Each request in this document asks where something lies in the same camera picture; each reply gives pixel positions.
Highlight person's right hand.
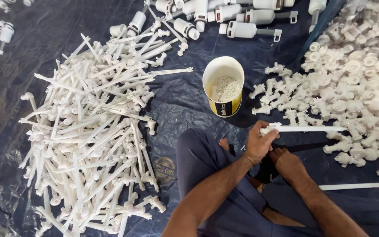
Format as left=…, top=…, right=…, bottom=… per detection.
left=269, top=147, right=309, bottom=185

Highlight person's left hand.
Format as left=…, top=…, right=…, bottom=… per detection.
left=245, top=120, right=280, bottom=165

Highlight white plastic rod assembly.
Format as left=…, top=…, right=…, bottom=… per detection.
left=260, top=122, right=345, bottom=136

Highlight person's bare foot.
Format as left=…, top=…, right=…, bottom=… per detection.
left=218, top=138, right=231, bottom=153

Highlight person's dark blue trousers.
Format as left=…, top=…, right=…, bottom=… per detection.
left=176, top=128, right=379, bottom=237

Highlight small white pieces in bucket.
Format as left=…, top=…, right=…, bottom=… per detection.
left=210, top=76, right=241, bottom=103

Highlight loose white plastic strip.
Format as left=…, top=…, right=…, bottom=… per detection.
left=318, top=183, right=379, bottom=191

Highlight white and yellow bucket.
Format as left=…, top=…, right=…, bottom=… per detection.
left=202, top=56, right=245, bottom=118

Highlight heap of white valve fittings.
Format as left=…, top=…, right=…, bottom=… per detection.
left=249, top=0, right=379, bottom=195

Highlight dark blue plastic tarp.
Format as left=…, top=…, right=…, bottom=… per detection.
left=0, top=0, right=379, bottom=237

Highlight group of white cylinder valves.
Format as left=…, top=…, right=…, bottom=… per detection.
left=109, top=0, right=328, bottom=43

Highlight pile of assembled white rods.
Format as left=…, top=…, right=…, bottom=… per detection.
left=18, top=32, right=194, bottom=237

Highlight gold bracelet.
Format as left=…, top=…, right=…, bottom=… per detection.
left=243, top=153, right=256, bottom=167

